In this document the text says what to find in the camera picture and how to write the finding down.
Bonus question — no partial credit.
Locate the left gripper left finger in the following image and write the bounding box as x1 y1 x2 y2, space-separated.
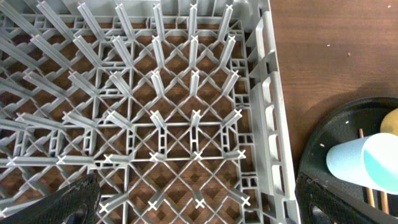
1 174 101 224

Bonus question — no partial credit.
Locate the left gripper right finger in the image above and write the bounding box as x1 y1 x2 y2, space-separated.
295 172 397 224

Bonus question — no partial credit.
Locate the wooden chopstick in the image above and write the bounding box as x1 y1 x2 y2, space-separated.
359 128 375 208
380 191 389 214

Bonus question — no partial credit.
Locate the light blue cup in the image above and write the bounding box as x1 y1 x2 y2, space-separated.
326 133 397 195

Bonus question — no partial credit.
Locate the yellow bowl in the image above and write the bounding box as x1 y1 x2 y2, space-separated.
380 109 398 136

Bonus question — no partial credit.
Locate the grey plastic dishwasher rack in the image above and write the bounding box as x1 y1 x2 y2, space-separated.
1 0 301 223

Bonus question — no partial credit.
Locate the round black tray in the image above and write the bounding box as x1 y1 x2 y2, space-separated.
297 97 397 218

